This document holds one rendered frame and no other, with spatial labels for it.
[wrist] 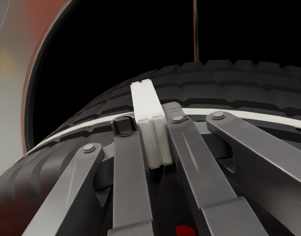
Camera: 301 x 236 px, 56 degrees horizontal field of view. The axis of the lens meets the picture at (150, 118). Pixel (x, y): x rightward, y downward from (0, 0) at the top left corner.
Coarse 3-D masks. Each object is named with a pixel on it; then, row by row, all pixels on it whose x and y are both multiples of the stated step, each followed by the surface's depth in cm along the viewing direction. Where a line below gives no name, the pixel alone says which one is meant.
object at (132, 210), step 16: (112, 128) 14; (128, 128) 14; (128, 144) 13; (128, 160) 12; (144, 160) 13; (128, 176) 10; (144, 176) 10; (128, 192) 10; (144, 192) 9; (128, 208) 9; (144, 208) 9; (128, 224) 8; (144, 224) 8
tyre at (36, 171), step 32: (192, 64) 33; (224, 64) 31; (256, 64) 32; (128, 96) 28; (160, 96) 25; (192, 96) 24; (224, 96) 24; (256, 96) 23; (288, 96) 23; (64, 128) 30; (96, 128) 23; (288, 128) 19; (32, 160) 22; (64, 160) 20; (0, 192) 22; (32, 192) 20; (160, 192) 16; (0, 224) 23; (160, 224) 17; (192, 224) 16
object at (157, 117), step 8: (144, 80) 20; (144, 88) 19; (152, 88) 18; (144, 96) 17; (152, 96) 17; (152, 104) 16; (160, 104) 16; (152, 112) 15; (160, 112) 14; (152, 120) 14; (160, 120) 14; (160, 128) 14; (160, 136) 15; (168, 136) 15; (160, 144) 15; (168, 144) 15; (160, 152) 15; (168, 152) 15; (160, 160) 15; (168, 160) 15
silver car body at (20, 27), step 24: (0, 0) 49; (24, 0) 45; (48, 0) 43; (0, 24) 51; (24, 24) 47; (0, 48) 50; (24, 48) 49; (0, 72) 53; (24, 72) 51; (0, 96) 56; (0, 120) 59; (0, 144) 62; (0, 168) 66
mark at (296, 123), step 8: (128, 112) 24; (184, 112) 21; (192, 112) 21; (200, 112) 21; (208, 112) 21; (232, 112) 21; (240, 112) 20; (248, 112) 20; (96, 120) 25; (104, 120) 24; (264, 120) 19; (272, 120) 19; (280, 120) 19; (288, 120) 20; (296, 120) 20; (72, 128) 26; (56, 136) 26; (40, 144) 28
